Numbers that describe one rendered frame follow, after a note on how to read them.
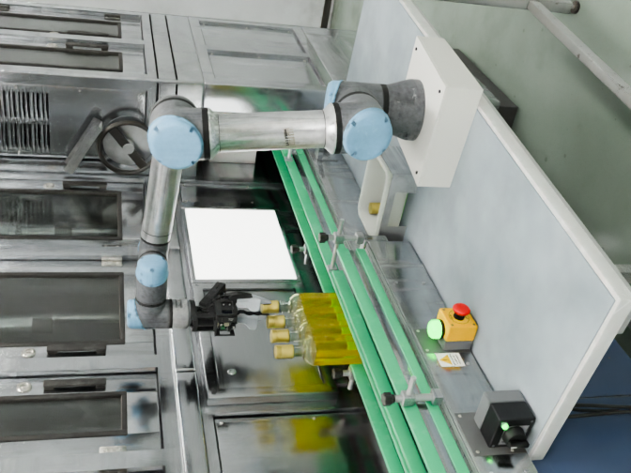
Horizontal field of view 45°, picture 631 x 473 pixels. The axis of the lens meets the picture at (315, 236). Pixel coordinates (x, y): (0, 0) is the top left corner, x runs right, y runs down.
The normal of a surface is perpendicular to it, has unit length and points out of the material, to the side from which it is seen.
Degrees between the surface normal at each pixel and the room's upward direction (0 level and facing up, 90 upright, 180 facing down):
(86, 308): 90
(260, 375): 90
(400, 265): 90
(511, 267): 0
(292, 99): 90
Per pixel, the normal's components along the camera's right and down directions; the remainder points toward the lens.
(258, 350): 0.16, -0.83
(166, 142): 0.03, 0.51
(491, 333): -0.96, -0.01
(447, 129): 0.20, 0.63
